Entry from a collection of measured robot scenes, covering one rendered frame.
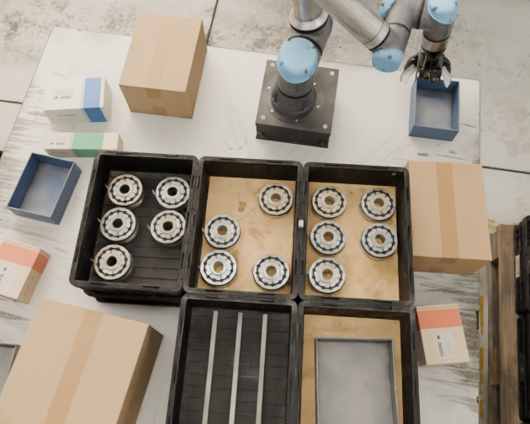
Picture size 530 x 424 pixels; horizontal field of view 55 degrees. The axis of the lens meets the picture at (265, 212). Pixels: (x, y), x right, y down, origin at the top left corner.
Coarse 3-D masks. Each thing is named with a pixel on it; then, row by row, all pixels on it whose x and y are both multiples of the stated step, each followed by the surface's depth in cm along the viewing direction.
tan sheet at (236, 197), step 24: (216, 192) 152; (240, 192) 152; (240, 216) 150; (264, 216) 149; (288, 216) 149; (240, 240) 147; (264, 240) 147; (288, 240) 147; (240, 264) 144; (240, 288) 142; (288, 288) 142
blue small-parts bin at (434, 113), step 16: (416, 80) 174; (416, 96) 180; (432, 96) 180; (448, 96) 180; (416, 112) 177; (432, 112) 177; (448, 112) 177; (416, 128) 169; (432, 128) 168; (448, 128) 175
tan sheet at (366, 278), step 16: (352, 192) 152; (352, 208) 150; (352, 224) 148; (368, 224) 148; (384, 224) 148; (352, 240) 147; (320, 256) 145; (336, 256) 145; (352, 256) 145; (352, 272) 143; (368, 272) 143; (384, 272) 143; (352, 288) 141; (368, 288) 141; (384, 288) 141
